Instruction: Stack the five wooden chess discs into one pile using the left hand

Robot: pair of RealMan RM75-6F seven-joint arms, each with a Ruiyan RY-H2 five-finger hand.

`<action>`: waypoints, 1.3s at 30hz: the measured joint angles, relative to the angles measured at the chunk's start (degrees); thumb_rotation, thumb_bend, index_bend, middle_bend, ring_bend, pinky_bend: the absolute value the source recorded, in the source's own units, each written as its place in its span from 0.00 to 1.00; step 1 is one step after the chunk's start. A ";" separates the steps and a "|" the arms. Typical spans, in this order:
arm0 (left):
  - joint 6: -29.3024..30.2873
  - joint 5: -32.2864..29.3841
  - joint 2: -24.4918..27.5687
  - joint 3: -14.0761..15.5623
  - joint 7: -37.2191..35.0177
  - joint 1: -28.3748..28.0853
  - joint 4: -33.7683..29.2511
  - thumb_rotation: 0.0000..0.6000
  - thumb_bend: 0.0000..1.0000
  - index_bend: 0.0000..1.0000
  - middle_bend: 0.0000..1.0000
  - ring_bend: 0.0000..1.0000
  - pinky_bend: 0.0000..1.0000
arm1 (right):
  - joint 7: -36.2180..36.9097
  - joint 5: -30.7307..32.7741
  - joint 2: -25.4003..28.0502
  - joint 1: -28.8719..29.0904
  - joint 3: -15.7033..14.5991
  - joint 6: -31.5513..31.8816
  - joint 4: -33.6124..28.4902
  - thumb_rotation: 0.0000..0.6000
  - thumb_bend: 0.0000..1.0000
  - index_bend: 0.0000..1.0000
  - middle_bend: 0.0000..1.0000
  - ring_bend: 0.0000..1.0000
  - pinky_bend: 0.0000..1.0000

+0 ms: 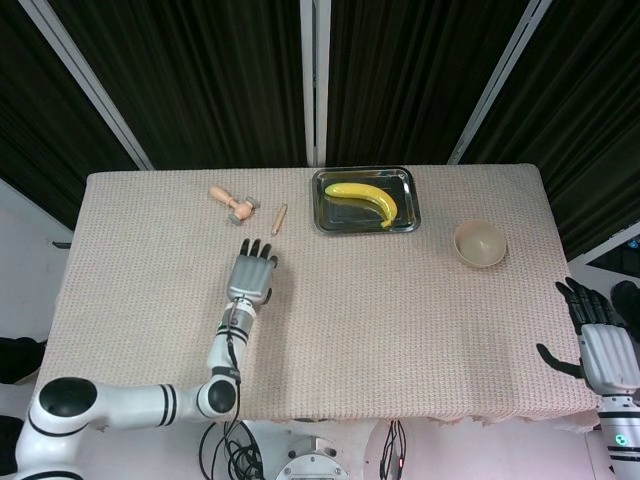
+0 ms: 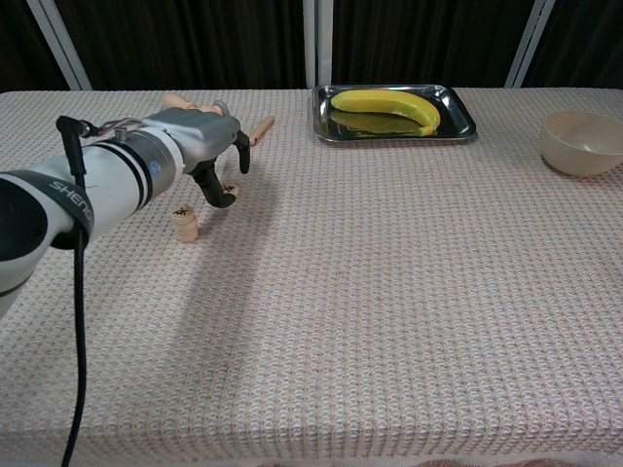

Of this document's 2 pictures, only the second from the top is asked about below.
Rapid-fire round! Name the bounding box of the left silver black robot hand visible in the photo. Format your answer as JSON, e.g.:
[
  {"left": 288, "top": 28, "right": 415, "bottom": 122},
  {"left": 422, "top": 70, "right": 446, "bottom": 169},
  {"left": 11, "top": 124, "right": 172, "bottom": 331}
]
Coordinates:
[{"left": 140, "top": 107, "right": 253, "bottom": 209}]

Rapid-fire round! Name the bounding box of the wooden toy hammer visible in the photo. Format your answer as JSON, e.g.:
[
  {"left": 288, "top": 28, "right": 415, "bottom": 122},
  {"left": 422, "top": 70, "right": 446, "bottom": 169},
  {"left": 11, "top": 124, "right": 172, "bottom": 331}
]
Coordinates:
[{"left": 163, "top": 91, "right": 233, "bottom": 118}]

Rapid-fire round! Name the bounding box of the short wooden stick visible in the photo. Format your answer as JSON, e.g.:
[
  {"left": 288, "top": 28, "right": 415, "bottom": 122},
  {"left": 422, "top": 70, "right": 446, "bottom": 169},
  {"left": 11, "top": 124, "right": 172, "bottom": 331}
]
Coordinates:
[{"left": 250, "top": 115, "right": 276, "bottom": 145}]

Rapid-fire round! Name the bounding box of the black curtain panel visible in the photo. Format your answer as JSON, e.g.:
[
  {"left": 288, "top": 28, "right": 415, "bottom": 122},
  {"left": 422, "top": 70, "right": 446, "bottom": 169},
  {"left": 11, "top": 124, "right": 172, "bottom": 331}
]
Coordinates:
[
  {"left": 53, "top": 0, "right": 308, "bottom": 91},
  {"left": 0, "top": 0, "right": 67, "bottom": 92},
  {"left": 528, "top": 0, "right": 623, "bottom": 90},
  {"left": 332, "top": 0, "right": 534, "bottom": 90}
]

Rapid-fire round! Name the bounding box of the yellow banana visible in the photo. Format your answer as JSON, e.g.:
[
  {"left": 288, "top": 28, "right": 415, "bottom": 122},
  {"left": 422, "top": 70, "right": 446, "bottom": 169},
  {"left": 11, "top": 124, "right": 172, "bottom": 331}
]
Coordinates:
[{"left": 329, "top": 88, "right": 442, "bottom": 137}]

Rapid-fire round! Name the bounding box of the beige woven tablecloth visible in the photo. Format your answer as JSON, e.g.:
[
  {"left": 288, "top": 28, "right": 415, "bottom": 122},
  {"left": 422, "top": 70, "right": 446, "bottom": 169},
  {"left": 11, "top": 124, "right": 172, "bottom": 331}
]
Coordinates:
[{"left": 0, "top": 87, "right": 623, "bottom": 467}]

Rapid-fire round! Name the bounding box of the rectangular metal tray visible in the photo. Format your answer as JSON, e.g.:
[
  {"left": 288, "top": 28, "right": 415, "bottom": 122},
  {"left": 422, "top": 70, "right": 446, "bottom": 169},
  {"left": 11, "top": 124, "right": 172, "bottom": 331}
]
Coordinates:
[{"left": 311, "top": 84, "right": 478, "bottom": 144}]

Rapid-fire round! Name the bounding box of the beige plastic bowl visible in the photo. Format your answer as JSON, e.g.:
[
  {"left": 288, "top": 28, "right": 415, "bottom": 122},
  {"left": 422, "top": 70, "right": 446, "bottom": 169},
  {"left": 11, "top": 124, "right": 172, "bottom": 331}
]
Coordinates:
[{"left": 538, "top": 110, "right": 623, "bottom": 177}]

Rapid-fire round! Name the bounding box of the white partition frame post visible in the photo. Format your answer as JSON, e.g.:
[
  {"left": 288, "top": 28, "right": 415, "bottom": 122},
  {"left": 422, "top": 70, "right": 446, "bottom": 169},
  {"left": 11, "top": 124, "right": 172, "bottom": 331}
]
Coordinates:
[
  {"left": 504, "top": 0, "right": 556, "bottom": 90},
  {"left": 302, "top": 0, "right": 335, "bottom": 91},
  {"left": 24, "top": 0, "right": 93, "bottom": 91}
]

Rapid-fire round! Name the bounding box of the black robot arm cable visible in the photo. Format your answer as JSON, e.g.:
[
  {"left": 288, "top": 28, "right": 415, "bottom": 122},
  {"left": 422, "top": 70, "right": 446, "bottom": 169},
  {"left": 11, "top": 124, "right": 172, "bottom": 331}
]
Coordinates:
[{"left": 55, "top": 115, "right": 96, "bottom": 467}]

